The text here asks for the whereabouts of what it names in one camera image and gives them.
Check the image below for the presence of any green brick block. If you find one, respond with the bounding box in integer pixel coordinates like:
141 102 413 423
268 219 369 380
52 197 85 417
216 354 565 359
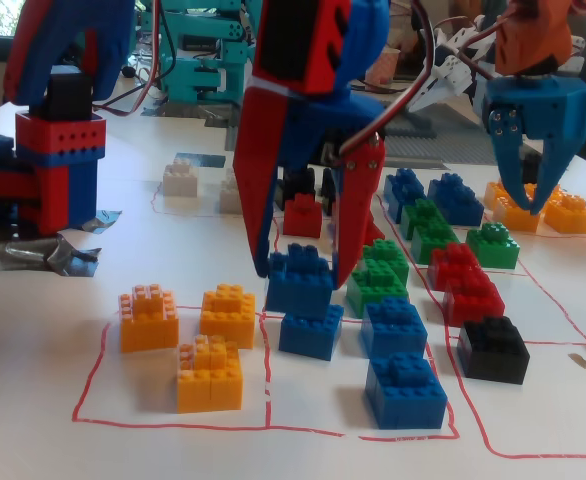
346 267 409 319
410 219 462 265
360 238 409 281
465 223 520 271
400 198 447 239

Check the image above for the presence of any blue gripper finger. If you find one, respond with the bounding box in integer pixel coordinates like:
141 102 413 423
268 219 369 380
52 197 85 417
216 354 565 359
533 137 582 216
489 104 532 214

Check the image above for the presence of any grey brick baseplate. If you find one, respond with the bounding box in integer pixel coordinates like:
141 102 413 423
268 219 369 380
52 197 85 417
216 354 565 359
225 92 497 165

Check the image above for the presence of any red white servo cable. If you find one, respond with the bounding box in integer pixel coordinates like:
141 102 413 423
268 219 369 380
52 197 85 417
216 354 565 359
337 0 437 156

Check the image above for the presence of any red and blue gripper body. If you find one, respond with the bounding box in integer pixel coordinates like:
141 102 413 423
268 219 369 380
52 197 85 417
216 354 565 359
245 0 390 167

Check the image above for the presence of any dark grey brick frame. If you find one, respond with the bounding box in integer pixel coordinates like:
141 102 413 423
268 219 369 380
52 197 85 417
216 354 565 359
387 119 437 139

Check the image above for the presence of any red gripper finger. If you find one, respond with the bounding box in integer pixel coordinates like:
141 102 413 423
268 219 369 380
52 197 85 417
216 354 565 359
330 132 387 291

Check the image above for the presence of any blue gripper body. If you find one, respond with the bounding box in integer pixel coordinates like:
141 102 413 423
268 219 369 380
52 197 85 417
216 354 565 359
482 72 586 154

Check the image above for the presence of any crumpled silver duct tape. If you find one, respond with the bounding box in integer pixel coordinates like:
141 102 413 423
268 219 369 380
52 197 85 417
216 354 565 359
0 232 102 279

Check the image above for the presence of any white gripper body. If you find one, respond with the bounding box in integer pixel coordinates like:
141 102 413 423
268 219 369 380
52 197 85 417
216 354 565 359
422 27 477 96

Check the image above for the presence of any grey flat strip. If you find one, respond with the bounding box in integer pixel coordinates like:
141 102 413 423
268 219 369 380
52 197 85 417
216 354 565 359
385 155 447 171

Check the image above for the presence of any small silver tape piece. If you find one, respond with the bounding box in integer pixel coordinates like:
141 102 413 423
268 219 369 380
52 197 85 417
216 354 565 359
92 209 123 236

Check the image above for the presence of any dotted paper cup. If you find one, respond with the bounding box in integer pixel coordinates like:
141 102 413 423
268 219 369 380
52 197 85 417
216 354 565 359
367 47 403 87

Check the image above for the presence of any blue brick block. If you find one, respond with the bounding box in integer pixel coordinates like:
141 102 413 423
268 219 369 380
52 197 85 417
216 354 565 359
278 303 345 361
360 297 428 360
427 173 484 226
364 352 448 431
383 168 427 224
265 243 335 320

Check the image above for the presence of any red blue gripper finger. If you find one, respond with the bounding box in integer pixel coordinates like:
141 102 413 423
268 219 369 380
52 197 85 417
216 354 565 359
232 85 291 279

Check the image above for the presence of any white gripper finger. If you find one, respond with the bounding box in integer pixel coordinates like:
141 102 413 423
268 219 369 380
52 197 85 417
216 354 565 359
406 77 442 114
422 82 462 109

